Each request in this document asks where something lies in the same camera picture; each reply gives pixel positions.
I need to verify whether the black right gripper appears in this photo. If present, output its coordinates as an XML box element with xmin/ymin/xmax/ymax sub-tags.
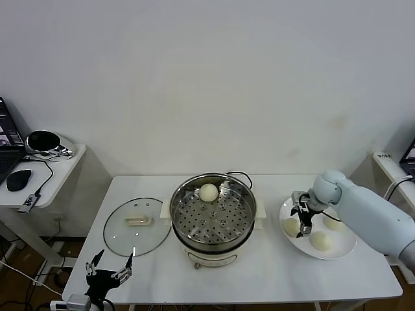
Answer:
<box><xmin>290</xmin><ymin>194</ymin><xmax>324</xmax><ymax>239</ymax></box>

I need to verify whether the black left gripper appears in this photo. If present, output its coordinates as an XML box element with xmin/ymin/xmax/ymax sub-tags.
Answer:
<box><xmin>84</xmin><ymin>246</ymin><xmax>135</xmax><ymax>301</ymax></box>

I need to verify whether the white steamed baozi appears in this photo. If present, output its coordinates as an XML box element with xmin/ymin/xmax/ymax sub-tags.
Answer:
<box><xmin>283</xmin><ymin>218</ymin><xmax>301</xmax><ymax>236</ymax></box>
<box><xmin>309</xmin><ymin>231</ymin><xmax>334</xmax><ymax>251</ymax></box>
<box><xmin>198</xmin><ymin>183</ymin><xmax>219</xmax><ymax>203</ymax></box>
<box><xmin>324</xmin><ymin>214</ymin><xmax>346</xmax><ymax>231</ymax></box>

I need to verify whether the glass pot lid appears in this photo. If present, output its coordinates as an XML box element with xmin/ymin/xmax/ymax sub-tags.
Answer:
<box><xmin>102</xmin><ymin>197</ymin><xmax>172</xmax><ymax>258</ymax></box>

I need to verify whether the stainless steel steamer pot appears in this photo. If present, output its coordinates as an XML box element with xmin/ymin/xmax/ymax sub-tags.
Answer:
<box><xmin>170</xmin><ymin>173</ymin><xmax>258</xmax><ymax>249</ymax></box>

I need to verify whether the white round plate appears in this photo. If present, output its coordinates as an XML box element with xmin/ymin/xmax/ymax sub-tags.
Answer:
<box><xmin>279</xmin><ymin>193</ymin><xmax>358</xmax><ymax>260</ymax></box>

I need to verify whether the cream electric cooker base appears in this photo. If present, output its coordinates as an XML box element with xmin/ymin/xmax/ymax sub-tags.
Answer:
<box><xmin>160</xmin><ymin>197</ymin><xmax>267</xmax><ymax>270</ymax></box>

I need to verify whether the white side table with label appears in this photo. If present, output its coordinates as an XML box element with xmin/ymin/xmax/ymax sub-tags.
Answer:
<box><xmin>345</xmin><ymin>151</ymin><xmax>415</xmax><ymax>286</ymax></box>

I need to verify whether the grey usb dongle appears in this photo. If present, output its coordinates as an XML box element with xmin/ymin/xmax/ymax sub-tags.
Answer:
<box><xmin>18</xmin><ymin>193</ymin><xmax>42</xmax><ymax>214</ymax></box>

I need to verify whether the white side table rounded top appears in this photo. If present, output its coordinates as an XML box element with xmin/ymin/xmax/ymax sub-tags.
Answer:
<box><xmin>0</xmin><ymin>143</ymin><xmax>113</xmax><ymax>270</ymax></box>

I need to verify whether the black laptop pink screen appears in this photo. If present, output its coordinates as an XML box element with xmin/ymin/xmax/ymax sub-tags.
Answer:
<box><xmin>399</xmin><ymin>137</ymin><xmax>415</xmax><ymax>174</ymax></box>

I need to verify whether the black computer mouse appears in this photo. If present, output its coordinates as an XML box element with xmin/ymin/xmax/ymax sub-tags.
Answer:
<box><xmin>6</xmin><ymin>168</ymin><xmax>32</xmax><ymax>192</ymax></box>

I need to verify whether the black laptop bright screen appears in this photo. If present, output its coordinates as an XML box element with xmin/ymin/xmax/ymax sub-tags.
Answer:
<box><xmin>0</xmin><ymin>97</ymin><xmax>27</xmax><ymax>187</ymax></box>

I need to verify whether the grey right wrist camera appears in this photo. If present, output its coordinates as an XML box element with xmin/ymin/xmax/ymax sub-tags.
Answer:
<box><xmin>290</xmin><ymin>190</ymin><xmax>309</xmax><ymax>204</ymax></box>

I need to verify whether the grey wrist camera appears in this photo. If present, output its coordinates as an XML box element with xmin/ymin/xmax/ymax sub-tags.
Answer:
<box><xmin>50</xmin><ymin>293</ymin><xmax>91</xmax><ymax>311</ymax></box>
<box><xmin>290</xmin><ymin>190</ymin><xmax>309</xmax><ymax>204</ymax></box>

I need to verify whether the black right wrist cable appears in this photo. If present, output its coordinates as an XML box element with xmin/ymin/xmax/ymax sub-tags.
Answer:
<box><xmin>300</xmin><ymin>192</ymin><xmax>344</xmax><ymax>224</ymax></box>

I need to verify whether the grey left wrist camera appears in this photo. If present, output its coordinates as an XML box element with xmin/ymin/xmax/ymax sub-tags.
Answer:
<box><xmin>50</xmin><ymin>293</ymin><xmax>91</xmax><ymax>311</ymax></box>

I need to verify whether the white floor cable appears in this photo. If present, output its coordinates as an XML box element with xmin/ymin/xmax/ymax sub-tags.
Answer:
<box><xmin>0</xmin><ymin>260</ymin><xmax>64</xmax><ymax>297</ymax></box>

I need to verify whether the black cooker power cord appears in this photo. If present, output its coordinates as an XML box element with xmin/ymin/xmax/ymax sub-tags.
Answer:
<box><xmin>225</xmin><ymin>170</ymin><xmax>254</xmax><ymax>190</ymax></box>

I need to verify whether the black cable with adapter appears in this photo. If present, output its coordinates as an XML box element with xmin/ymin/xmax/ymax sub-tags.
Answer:
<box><xmin>385</xmin><ymin>179</ymin><xmax>415</xmax><ymax>203</ymax></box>

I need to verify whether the black dongle cable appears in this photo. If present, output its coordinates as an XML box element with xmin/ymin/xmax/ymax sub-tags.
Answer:
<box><xmin>24</xmin><ymin>156</ymin><xmax>54</xmax><ymax>197</ymax></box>

